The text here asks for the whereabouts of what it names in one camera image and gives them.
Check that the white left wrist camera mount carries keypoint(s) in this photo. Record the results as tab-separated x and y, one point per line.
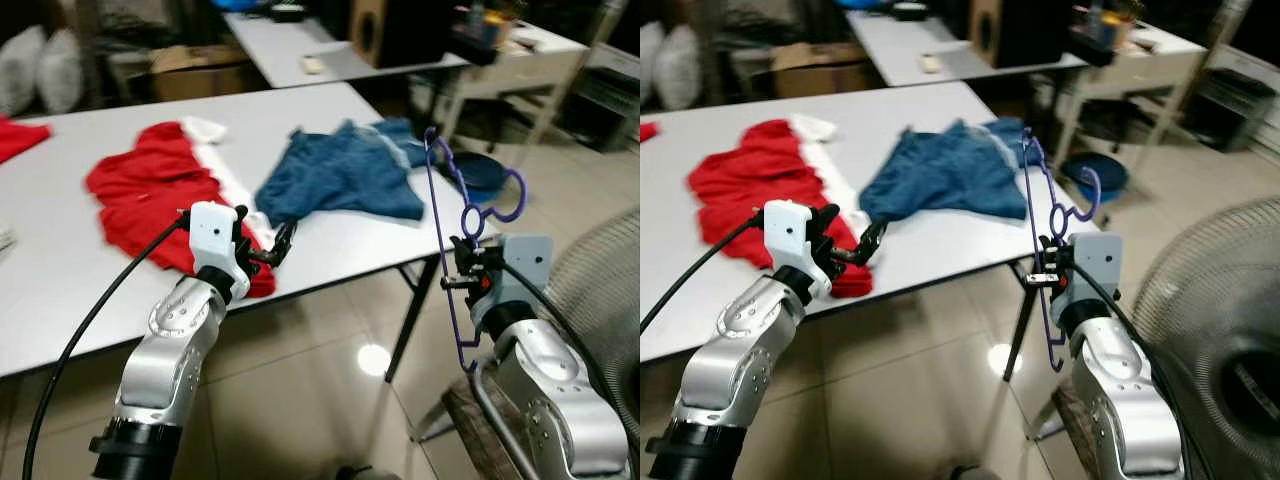
212	235
785	235

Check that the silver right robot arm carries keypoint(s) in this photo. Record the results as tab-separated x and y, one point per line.
545	400
1120	400

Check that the red and white garment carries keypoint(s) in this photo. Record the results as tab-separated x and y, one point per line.
750	185
150	190

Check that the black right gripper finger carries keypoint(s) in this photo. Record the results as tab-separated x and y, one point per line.
460	252
1060	249
1046	252
474	250

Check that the blue plastic basin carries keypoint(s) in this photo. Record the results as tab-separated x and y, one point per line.
1115	175
480	172

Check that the large white table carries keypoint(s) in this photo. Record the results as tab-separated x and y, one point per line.
665	210
60	270

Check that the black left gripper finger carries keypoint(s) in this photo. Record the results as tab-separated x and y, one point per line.
266	258
874	238
850	259
286	238

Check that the white remote control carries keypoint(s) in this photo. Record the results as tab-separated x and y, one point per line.
314	65
931	63

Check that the white pillow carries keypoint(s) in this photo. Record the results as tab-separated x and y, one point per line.
18	70
650	60
680	70
60	70

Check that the blue plastic bowl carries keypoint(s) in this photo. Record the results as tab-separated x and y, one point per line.
240	5
860	4

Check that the narrow white table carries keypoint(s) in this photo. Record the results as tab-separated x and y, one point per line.
900	45
290	45

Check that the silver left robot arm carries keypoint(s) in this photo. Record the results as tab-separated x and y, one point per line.
170	350
740	340

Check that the beige desk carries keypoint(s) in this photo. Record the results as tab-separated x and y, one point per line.
1150	60
530	65

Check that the small red cloth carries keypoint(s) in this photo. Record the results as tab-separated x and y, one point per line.
648	131
18	138

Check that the blue denim garment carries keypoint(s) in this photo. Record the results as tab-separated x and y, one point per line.
940	175
340	175

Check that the black wooden speaker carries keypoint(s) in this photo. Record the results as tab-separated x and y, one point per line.
1020	30
400	30

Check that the brown cardboard box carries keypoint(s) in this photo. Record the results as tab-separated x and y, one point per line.
200	75
820	72

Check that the purple plastic hanger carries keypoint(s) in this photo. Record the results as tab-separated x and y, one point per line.
439	230
1037	230

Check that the brown wooden stool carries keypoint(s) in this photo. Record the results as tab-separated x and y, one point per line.
470	430
1065	420

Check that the black table leg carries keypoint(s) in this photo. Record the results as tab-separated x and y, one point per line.
410	320
1018	335

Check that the black power adapter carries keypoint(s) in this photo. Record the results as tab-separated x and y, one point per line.
288	12
908	12

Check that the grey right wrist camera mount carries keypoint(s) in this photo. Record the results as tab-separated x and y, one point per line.
525	270
1095	265

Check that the black tray with bottles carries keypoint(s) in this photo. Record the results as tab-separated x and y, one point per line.
475	45
1095	45

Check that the black audio equipment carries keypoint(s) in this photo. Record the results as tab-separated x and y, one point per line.
1220	105
600	100

